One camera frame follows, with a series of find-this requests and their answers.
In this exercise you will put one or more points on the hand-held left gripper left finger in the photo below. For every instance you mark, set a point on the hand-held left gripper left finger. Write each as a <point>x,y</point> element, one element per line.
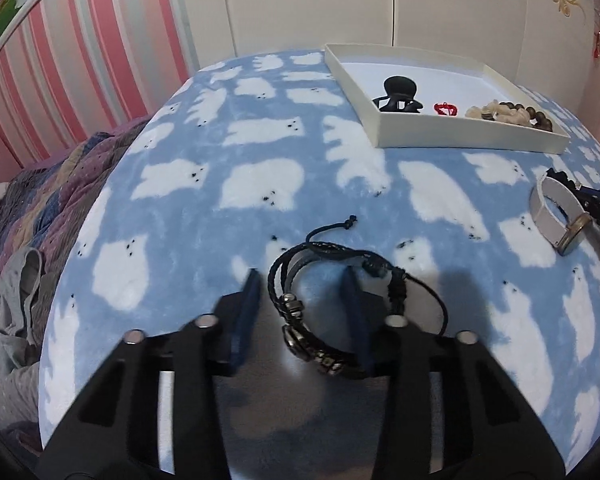
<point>245,310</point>

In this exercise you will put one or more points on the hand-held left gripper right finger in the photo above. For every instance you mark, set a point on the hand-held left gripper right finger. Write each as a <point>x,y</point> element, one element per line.
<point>357,310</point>

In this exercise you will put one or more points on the cream scrunchie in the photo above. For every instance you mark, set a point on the cream scrunchie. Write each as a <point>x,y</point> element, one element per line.
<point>505,112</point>

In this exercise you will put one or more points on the white shallow cardboard box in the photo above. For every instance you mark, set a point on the white shallow cardboard box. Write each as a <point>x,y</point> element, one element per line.
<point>410,127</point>

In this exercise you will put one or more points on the black hair claw clip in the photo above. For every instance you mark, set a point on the black hair claw clip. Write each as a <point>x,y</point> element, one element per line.
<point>400,90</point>

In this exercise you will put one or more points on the blue polar bear blanket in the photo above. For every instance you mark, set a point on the blue polar bear blanket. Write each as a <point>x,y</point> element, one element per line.
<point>205,240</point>

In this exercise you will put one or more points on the red tassel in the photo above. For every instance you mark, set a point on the red tassel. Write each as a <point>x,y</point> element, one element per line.
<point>598,35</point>

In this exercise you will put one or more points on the purple patchwork quilt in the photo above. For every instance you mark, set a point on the purple patchwork quilt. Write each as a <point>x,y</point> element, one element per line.
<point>55,190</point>

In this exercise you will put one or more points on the grey garment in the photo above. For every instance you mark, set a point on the grey garment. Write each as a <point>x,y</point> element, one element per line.
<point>15,310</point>

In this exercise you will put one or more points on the white wardrobe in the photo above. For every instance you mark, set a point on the white wardrobe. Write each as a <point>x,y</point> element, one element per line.
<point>305,5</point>

